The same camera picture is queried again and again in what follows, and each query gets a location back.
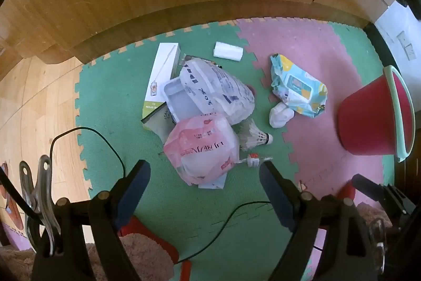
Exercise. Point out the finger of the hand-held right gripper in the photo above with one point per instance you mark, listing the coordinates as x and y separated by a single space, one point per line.
363 185

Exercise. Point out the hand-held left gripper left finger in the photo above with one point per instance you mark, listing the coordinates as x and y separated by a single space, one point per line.
135 195

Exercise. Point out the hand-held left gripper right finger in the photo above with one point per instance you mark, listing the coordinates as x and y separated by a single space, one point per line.
278 198

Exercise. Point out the red bucket green rim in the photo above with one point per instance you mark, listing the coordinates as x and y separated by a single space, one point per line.
365 123

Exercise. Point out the pink plastic bag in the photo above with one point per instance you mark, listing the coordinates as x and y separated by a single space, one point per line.
197 142

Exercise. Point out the white plastic tray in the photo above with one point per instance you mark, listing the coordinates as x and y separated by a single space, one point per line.
179 100

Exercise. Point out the colourful wet wipes pack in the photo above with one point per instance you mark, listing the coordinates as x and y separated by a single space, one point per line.
296 86

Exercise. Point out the white rectangular block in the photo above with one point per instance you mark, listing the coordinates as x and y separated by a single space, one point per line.
228 51

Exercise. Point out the person's left red slipper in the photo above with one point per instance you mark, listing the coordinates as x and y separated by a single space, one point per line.
144 228

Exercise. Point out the small vial red label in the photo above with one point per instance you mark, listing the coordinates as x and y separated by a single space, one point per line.
255 161

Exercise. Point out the light blue paper scrap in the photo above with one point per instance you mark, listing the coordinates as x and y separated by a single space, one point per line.
213 185

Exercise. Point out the white shuttlecock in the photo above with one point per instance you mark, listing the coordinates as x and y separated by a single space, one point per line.
253 136

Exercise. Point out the clear plastic zip bag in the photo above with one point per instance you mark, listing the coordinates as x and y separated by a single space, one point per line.
158 123

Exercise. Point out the green foam mat tile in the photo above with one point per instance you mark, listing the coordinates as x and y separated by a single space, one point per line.
355 47
115 86
197 244

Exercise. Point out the printed purple mat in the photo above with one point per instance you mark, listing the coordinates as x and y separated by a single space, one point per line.
16 235

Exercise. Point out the white printed plastic bag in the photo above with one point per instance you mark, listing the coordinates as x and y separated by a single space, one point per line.
217 86

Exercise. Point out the white long cardboard box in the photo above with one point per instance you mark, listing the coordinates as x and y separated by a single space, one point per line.
162 70

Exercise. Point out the white power socket plate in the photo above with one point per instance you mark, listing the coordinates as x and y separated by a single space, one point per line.
409 52

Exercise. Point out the black skirting board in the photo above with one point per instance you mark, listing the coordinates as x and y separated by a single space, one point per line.
378 44

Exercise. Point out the white single-port socket plate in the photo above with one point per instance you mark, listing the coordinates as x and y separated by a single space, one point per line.
401 37

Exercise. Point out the wooden cabinet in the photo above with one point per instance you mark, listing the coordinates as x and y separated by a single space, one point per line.
131 4

